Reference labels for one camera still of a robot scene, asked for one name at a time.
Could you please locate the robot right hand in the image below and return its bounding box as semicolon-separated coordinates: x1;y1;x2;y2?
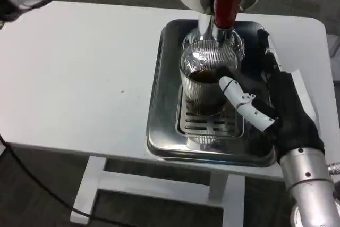
218;27;326;164

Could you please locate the clear ribbed glass cup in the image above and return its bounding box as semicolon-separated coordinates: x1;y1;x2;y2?
180;39;240;116

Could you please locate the slotted steel drip grid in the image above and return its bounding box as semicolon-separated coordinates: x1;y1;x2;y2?
175;83;245;139

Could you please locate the steel drip tray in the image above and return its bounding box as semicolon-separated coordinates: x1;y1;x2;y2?
146;19;277;169

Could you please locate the red tap handle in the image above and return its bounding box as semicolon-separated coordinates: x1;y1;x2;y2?
213;0;250;30

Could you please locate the white table frame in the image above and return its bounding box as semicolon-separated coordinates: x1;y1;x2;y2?
70;156;245;227

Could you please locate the black cable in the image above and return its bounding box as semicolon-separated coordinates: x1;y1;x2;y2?
0;133;92;217

